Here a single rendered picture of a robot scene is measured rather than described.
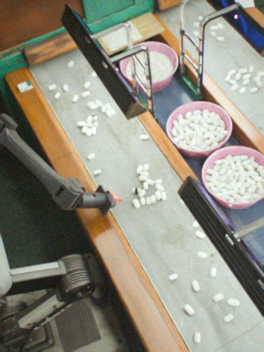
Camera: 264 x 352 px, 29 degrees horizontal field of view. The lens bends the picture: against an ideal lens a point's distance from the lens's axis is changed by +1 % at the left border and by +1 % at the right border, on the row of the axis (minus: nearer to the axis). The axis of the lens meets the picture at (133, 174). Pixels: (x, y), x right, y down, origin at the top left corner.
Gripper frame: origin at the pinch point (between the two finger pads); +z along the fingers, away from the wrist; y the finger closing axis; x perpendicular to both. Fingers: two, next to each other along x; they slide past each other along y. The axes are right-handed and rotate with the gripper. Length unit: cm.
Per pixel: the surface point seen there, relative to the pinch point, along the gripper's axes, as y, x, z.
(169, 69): 55, -30, 43
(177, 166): 3.6, -15.9, 21.6
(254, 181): -16, -29, 40
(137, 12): 91, -36, 41
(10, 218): 67, 89, 16
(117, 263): -21.6, 9.2, -8.1
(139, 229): -12.7, 2.4, 3.8
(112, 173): 15.6, 1.0, 5.5
